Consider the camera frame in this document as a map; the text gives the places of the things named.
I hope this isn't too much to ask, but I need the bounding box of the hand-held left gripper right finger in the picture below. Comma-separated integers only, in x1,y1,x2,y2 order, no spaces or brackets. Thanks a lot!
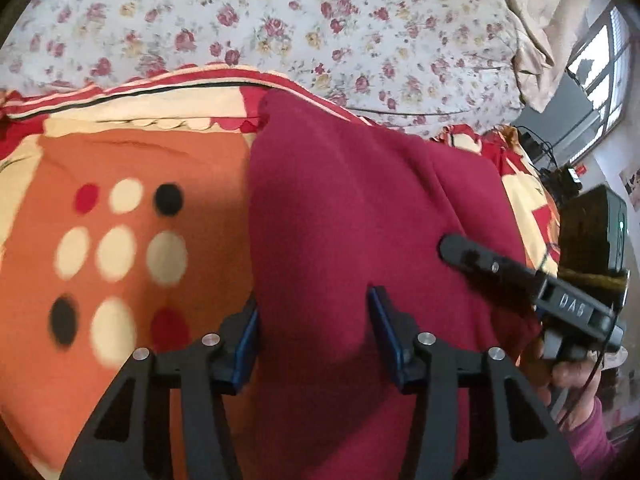
366,286,581,480

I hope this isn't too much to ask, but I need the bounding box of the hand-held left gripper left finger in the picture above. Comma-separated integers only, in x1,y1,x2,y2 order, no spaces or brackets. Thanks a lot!
59,295,261,480

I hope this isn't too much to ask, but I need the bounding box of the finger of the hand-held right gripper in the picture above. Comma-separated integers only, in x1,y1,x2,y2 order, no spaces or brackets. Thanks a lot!
439,233,547,307

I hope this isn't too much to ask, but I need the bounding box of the dark red garment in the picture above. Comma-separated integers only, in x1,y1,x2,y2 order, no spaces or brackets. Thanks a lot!
240,87,543,480

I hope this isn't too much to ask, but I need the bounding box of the person's right forearm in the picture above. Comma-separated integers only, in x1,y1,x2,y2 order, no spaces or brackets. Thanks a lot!
569,396,622,473

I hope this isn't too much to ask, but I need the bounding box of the person's right hand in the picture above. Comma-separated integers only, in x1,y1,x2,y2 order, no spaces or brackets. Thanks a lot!
520,340,603,432

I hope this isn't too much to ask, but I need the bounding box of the black charger device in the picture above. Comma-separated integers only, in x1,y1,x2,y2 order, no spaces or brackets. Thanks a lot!
517,127,585,207

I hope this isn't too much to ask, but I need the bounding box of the window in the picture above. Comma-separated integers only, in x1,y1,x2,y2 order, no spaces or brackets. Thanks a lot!
565,5,637,161

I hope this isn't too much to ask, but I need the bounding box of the beige curtain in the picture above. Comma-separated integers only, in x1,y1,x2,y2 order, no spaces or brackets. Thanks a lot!
480,0,613,113

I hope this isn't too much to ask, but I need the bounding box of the printed red orange blanket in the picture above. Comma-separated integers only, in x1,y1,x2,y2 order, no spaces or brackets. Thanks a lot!
0,62,561,480

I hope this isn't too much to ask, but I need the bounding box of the floral white quilt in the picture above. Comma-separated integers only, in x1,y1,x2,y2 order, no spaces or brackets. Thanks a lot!
0,0,526,141

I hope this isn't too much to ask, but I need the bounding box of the wall poster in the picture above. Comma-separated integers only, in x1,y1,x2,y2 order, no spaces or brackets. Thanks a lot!
619,165,640,212

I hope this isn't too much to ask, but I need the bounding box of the black cable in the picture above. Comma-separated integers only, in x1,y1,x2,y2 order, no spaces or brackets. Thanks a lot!
557,300,628,428

